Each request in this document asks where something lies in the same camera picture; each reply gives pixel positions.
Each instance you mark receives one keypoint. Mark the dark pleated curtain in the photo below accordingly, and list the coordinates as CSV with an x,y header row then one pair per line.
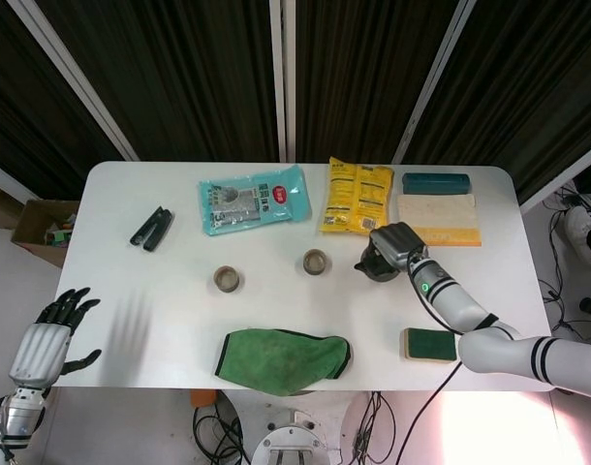
x,y
24,97
179,72
542,72
363,72

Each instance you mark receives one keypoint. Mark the dark cup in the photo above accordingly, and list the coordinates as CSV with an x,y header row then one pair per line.
x,y
317,264
227,281

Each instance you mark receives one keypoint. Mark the teal cleaning cloth package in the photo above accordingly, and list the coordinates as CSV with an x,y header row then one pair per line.
x,y
252,201

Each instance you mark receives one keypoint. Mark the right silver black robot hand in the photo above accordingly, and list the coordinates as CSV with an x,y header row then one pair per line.
x,y
397,244

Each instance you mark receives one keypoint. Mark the teal rectangular case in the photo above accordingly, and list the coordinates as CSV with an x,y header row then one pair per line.
x,y
436,183

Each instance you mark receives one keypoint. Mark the green microfiber cloth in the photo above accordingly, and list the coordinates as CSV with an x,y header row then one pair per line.
x,y
281,361

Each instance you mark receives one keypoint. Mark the green yellow sponge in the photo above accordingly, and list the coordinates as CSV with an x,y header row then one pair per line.
x,y
428,345

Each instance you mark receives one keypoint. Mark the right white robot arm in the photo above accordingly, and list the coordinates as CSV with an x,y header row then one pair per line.
x,y
494,349

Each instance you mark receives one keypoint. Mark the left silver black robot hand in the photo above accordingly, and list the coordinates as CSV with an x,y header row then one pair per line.
x,y
39,351

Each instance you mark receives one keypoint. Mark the yellow snack bag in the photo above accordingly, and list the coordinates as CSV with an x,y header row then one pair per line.
x,y
356,198

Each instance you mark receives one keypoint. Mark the orange flat box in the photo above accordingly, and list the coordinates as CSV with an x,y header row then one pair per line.
x,y
441,213

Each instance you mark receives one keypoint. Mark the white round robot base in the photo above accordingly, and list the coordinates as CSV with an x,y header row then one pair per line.
x,y
288,443

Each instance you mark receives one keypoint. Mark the black stapler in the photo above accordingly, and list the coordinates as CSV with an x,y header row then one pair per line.
x,y
152,230

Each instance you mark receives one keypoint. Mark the white shoe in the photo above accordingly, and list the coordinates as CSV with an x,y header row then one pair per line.
x,y
579,227

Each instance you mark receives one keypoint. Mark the orange floor object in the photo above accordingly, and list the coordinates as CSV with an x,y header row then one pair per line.
x,y
202,398

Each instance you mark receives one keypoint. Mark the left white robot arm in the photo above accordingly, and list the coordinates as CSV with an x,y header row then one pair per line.
x,y
14,416

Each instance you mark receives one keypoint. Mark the white partition frame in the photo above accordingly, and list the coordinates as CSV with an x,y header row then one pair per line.
x,y
275,97
426,97
87,97
557,184

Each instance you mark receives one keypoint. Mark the cardboard box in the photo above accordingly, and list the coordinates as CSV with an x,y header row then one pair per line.
x,y
39,227

